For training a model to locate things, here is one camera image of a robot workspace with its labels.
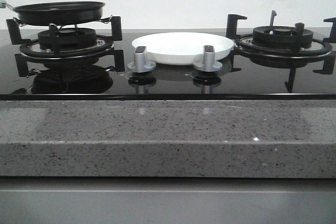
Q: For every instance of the silver left stove knob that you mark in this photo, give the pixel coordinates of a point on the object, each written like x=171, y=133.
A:
x=141, y=63

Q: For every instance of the black left gas burner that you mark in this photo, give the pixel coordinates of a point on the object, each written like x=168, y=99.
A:
x=69, y=39

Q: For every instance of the black gas burner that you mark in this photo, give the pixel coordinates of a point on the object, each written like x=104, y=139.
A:
x=69, y=39
x=281, y=37

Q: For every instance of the white round plate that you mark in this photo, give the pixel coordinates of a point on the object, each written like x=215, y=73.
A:
x=182, y=48

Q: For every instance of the silver right stove knob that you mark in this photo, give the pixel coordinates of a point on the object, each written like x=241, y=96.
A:
x=208, y=63

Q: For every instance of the black right gas burner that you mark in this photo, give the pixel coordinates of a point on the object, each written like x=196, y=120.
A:
x=281, y=37

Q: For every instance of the chrome wire pan rack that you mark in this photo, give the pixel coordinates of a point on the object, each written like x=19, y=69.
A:
x=20, y=23

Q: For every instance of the black frying pan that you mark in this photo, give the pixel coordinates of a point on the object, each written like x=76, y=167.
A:
x=58, y=13

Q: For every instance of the black glass gas hob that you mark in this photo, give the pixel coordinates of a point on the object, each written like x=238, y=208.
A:
x=107, y=78

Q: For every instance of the silver stove knob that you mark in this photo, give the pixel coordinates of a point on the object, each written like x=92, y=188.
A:
x=141, y=63
x=208, y=63

